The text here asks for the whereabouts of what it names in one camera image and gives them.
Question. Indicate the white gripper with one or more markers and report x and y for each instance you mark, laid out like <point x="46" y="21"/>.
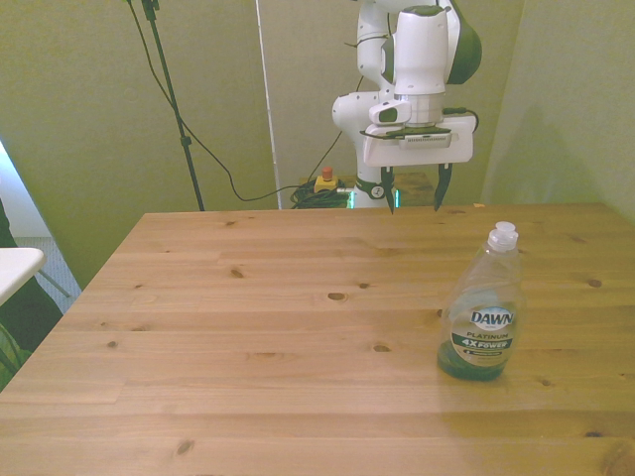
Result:
<point x="421" y="149"/>

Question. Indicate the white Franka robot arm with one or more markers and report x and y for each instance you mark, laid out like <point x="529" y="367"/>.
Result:
<point x="419" y="54"/>

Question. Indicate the clear dish soap bottle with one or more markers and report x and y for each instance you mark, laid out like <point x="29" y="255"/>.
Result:
<point x="478" y="310"/>

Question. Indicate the yellow emergency stop button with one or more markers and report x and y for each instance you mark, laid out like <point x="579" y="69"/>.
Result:
<point x="327" y="182"/>

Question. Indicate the white vertical pole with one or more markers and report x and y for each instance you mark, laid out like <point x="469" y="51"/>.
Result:
<point x="268" y="99"/>

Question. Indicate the black tripod stand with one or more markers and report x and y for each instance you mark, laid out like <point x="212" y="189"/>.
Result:
<point x="171" y="94"/>

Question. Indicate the white folding table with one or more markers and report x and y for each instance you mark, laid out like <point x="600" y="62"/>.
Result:
<point x="17" y="270"/>

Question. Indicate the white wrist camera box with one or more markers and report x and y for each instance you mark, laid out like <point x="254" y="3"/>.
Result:
<point x="389" y="113"/>

